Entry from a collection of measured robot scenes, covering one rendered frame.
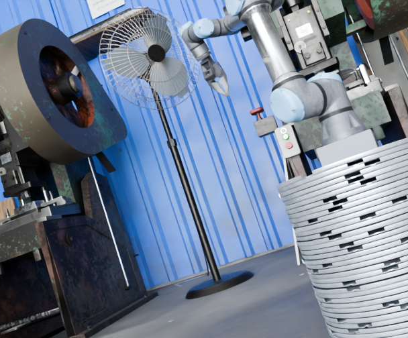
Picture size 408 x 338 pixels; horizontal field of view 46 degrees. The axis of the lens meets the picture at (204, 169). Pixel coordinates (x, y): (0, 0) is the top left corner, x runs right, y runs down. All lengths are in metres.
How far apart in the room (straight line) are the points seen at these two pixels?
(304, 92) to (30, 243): 1.70
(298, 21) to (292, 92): 0.95
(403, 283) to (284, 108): 0.88
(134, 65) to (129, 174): 1.39
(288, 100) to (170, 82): 1.29
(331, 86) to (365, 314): 0.97
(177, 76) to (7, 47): 0.89
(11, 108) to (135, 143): 1.49
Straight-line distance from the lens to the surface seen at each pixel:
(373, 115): 2.21
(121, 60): 2.69
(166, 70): 2.74
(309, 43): 2.44
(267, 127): 2.20
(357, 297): 0.84
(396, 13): 2.41
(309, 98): 1.58
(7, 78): 2.60
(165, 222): 3.77
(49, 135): 2.59
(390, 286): 0.82
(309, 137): 2.19
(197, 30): 2.06
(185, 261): 3.75
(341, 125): 1.63
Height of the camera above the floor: 0.32
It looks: 7 degrees up
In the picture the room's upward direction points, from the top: 19 degrees counter-clockwise
